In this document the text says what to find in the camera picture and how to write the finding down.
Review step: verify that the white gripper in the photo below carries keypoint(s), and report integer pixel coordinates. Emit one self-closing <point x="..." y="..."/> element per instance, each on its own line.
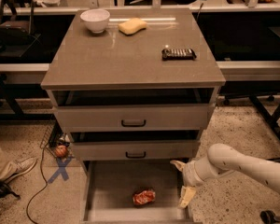
<point x="188" y="174"/>

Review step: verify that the crushed red coke can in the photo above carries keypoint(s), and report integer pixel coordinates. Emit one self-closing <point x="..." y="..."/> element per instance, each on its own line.
<point x="144" y="196"/>

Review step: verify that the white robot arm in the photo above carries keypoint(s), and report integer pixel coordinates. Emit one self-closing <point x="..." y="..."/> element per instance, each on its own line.
<point x="221" y="160"/>

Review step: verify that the bottom grey open drawer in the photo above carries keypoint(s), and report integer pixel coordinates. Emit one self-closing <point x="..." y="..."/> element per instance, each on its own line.
<point x="111" y="184"/>

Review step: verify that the grey drawer cabinet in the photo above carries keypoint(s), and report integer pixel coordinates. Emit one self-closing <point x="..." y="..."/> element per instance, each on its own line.
<point x="117" y="69"/>

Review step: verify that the middle grey drawer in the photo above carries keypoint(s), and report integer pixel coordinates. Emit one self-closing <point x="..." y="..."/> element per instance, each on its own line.
<point x="135" y="150"/>

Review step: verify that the top grey drawer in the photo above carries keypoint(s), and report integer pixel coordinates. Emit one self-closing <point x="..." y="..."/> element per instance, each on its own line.
<point x="117" y="118"/>

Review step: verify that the black caster wheel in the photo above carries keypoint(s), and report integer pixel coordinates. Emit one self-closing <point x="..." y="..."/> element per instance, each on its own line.
<point x="269" y="217"/>

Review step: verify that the blue tape cross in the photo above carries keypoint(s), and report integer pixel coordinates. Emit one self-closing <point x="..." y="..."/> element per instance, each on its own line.
<point x="61" y="170"/>

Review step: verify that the orange ball in basket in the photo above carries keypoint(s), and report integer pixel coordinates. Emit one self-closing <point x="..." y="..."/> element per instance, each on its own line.
<point x="61" y="151"/>

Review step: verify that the black snack bar packet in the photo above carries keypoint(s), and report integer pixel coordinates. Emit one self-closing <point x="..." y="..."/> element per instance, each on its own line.
<point x="178" y="54"/>

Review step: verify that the white sneaker shoe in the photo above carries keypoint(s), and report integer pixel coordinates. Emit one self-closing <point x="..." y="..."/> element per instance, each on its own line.
<point x="23" y="167"/>

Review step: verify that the yellow sponge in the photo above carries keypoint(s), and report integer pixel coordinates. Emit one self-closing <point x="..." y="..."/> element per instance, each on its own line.
<point x="132" y="26"/>

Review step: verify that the white ceramic bowl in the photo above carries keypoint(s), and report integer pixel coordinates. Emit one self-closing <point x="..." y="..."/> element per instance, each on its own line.
<point x="96" y="20"/>

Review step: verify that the black chair at left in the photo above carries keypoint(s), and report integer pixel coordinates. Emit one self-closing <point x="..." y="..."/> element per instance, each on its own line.
<point x="18" y="39"/>

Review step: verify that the black table leg frame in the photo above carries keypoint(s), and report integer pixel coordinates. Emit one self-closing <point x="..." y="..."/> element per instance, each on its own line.
<point x="270" y="119"/>

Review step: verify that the wire basket on floor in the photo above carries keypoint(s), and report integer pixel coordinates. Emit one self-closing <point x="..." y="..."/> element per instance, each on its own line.
<point x="53" y="137"/>

